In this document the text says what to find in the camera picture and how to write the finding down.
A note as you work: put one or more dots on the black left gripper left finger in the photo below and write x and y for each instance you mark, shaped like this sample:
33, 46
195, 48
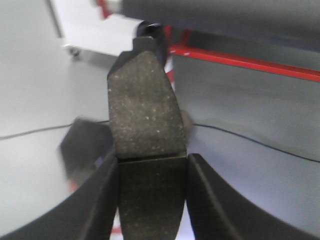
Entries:
87, 214

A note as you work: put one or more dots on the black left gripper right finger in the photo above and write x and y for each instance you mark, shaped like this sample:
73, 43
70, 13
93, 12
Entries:
219, 212

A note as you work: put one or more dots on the brake pad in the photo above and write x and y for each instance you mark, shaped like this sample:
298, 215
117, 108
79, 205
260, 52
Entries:
150, 144

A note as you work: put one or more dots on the white wheeled cart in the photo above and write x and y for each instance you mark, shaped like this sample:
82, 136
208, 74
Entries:
92, 25

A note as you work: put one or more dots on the red conveyor frame rail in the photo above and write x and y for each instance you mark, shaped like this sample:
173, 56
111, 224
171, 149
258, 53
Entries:
276, 67

